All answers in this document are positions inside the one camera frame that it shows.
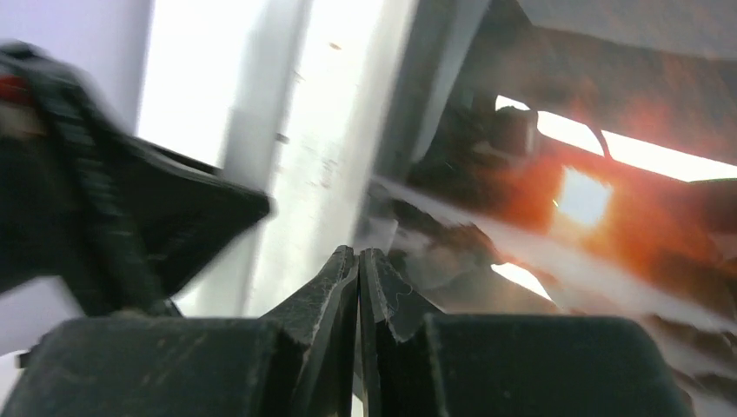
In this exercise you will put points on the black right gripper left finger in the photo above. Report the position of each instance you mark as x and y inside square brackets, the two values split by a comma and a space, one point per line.
[296, 360]

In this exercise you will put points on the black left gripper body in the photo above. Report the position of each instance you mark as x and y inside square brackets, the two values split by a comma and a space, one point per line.
[123, 223]

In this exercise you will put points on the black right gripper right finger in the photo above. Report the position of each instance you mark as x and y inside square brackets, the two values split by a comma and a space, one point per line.
[418, 361]

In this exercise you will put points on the sunset landscape photo print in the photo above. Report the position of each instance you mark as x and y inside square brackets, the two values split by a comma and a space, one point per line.
[574, 157]

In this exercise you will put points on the white picture frame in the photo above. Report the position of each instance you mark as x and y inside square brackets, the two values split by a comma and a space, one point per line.
[369, 72]

